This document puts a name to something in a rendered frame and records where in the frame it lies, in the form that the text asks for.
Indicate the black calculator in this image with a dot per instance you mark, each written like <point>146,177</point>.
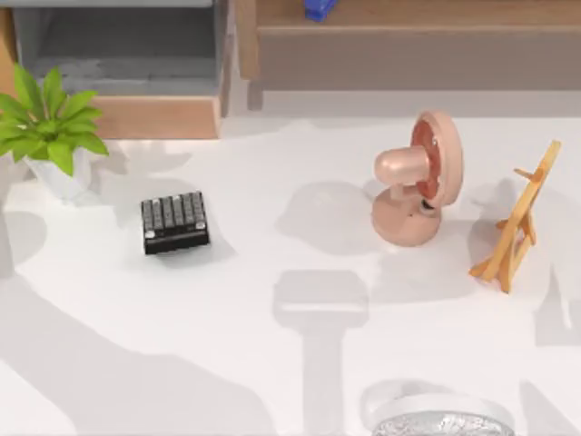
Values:
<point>174,222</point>

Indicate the pink desk fan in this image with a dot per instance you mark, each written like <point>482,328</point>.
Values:
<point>415,181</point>

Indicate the pale wooden drawer front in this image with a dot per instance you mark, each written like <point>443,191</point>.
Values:
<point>154,115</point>

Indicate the blue stapler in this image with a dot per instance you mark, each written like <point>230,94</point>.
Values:
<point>320,8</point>

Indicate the wooden open shelf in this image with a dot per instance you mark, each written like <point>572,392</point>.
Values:
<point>408,41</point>

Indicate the wooden phone stand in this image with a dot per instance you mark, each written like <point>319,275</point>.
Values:
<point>517,227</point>

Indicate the pulled-out wooden drawer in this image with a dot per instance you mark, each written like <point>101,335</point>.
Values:
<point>122,50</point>

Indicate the white and silver fan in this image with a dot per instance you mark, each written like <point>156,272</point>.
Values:
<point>436,413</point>

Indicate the green potted plant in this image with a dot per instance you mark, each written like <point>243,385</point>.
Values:
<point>51,131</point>

